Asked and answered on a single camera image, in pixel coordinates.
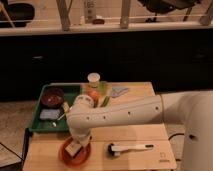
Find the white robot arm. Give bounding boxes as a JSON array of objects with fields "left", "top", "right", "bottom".
[{"left": 67, "top": 91, "right": 213, "bottom": 171}]

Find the red plastic bowl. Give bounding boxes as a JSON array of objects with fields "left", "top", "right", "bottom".
[{"left": 58, "top": 137, "right": 91, "bottom": 167}]

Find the dark maroon bowl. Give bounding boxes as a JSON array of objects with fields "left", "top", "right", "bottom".
[{"left": 41, "top": 87, "right": 64, "bottom": 108}]

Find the white spoon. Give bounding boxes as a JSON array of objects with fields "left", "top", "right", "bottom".
[{"left": 52, "top": 113, "right": 66, "bottom": 127}]

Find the green plastic tray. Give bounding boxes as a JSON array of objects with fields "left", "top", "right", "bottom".
[{"left": 29, "top": 84, "right": 82, "bottom": 133}]

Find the grey blue sponge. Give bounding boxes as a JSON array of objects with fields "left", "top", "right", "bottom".
[{"left": 40, "top": 109, "right": 60, "bottom": 120}]

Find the yellow banana toy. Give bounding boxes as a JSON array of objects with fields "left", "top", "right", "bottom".
[{"left": 62, "top": 102, "right": 70, "bottom": 114}]

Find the orange fruit toy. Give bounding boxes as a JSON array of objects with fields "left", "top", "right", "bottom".
[{"left": 88, "top": 90, "right": 99, "bottom": 101}]

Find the green vegetable toy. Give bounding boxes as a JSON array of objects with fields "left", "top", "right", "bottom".
[{"left": 101, "top": 96, "right": 110, "bottom": 107}]

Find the white paper cup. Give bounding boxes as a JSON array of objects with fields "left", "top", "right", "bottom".
[{"left": 87, "top": 73, "right": 100, "bottom": 88}]

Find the black chair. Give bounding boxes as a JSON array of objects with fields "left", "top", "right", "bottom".
[{"left": 0, "top": 3, "right": 35, "bottom": 28}]

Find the white black handled brush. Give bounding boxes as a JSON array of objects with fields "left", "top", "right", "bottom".
[{"left": 108, "top": 143, "right": 154, "bottom": 156}]

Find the black cable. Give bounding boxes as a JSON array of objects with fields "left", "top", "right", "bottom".
[{"left": 168, "top": 132, "right": 185, "bottom": 143}]

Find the wooden post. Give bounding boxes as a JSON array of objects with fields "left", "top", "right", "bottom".
[
  {"left": 56, "top": 0, "right": 70, "bottom": 31},
  {"left": 120, "top": 0, "right": 131, "bottom": 29}
]

